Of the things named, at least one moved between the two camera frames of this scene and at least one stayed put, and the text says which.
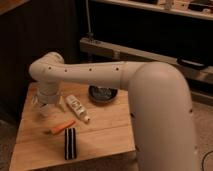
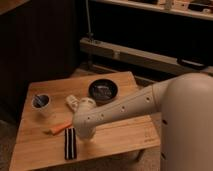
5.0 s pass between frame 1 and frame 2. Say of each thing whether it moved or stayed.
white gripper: moved
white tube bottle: stayed
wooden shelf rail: stayed
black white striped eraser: stayed
